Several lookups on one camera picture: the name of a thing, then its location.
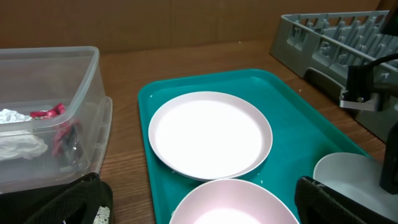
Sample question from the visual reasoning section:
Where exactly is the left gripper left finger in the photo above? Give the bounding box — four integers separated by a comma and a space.
24, 177, 114, 224

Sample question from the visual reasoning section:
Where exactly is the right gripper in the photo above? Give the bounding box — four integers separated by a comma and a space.
340, 65, 397, 195

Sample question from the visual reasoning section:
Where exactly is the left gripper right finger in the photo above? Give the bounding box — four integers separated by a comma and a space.
294, 176, 397, 224

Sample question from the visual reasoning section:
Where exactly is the grey bowl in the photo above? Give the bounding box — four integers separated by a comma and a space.
313, 152, 397, 222

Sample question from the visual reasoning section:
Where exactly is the red snack wrapper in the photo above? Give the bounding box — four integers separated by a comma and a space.
30, 103, 83, 166

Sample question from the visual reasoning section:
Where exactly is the pink small bowl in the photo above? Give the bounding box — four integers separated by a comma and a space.
170, 179, 299, 224

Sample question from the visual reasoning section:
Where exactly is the pile of rice grains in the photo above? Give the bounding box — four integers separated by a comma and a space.
93, 206, 111, 224

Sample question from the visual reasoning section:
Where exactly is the grey dishwasher rack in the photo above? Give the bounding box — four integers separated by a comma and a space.
269, 10, 398, 144

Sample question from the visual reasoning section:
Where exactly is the black tray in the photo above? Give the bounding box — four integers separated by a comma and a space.
0, 172, 114, 224

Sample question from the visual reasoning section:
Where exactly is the teal serving tray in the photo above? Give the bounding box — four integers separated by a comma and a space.
138, 69, 363, 223

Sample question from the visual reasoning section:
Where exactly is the clear plastic bin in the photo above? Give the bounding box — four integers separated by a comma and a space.
1, 47, 113, 194

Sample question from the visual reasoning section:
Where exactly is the large white plate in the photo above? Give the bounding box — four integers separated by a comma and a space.
148, 91, 273, 181

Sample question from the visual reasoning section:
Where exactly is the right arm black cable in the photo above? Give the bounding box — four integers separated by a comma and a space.
365, 52, 398, 68

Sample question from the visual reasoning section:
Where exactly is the cardboard back wall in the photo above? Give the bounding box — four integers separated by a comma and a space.
1, 0, 393, 52

